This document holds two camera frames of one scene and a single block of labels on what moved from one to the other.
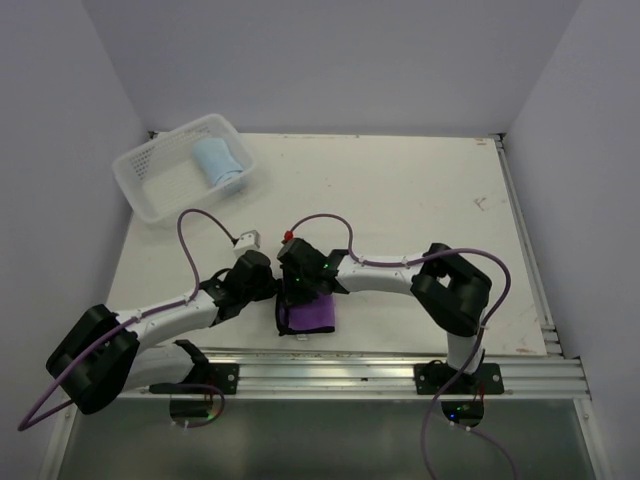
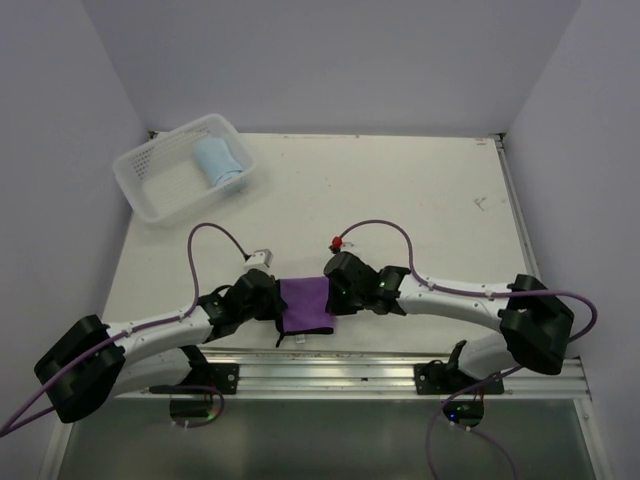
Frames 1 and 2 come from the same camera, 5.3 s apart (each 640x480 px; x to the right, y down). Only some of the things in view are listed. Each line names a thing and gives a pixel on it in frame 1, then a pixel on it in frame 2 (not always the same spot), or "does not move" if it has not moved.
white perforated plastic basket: [185, 170] does not move
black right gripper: [291, 294] to [335, 306]
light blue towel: [217, 159] does not move
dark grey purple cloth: [314, 316] does not move
